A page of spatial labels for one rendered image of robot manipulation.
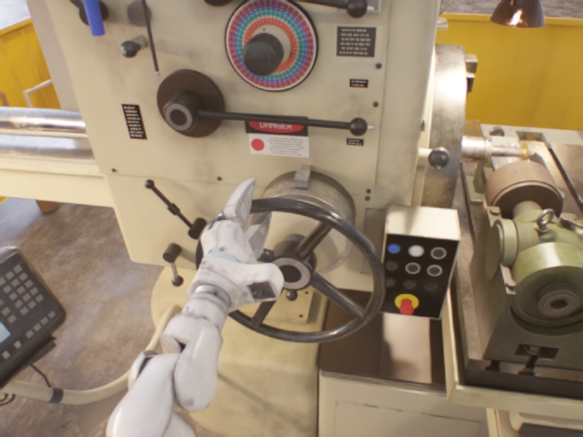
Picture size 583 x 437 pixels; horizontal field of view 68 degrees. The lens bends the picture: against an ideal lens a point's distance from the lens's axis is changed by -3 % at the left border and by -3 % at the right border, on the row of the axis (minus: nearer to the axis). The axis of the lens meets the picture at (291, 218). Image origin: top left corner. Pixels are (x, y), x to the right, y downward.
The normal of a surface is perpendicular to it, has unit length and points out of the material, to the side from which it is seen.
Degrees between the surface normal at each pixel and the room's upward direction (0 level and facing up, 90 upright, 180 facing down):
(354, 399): 90
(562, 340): 90
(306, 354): 0
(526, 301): 90
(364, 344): 0
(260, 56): 90
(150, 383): 15
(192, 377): 60
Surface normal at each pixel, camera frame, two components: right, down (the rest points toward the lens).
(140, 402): -0.25, -0.86
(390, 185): -0.20, 0.59
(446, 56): -0.07, -0.69
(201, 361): 0.90, -0.31
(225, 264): 0.19, -0.75
